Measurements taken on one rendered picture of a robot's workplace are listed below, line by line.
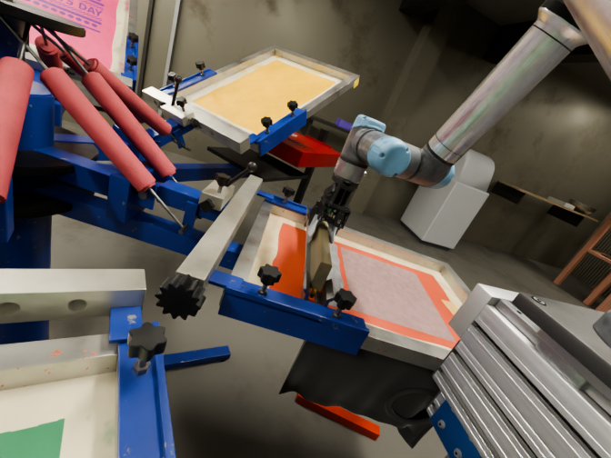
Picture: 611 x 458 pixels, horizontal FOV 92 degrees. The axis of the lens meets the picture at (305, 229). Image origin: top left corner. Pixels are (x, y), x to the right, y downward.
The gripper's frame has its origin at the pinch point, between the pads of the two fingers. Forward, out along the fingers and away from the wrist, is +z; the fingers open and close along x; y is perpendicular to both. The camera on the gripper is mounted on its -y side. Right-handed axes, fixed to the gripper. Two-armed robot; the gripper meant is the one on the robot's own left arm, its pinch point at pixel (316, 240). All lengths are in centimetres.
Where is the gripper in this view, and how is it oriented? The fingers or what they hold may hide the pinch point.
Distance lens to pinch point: 85.4
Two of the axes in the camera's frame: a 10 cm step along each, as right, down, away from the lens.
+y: -0.1, 4.1, -9.1
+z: -3.5, 8.5, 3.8
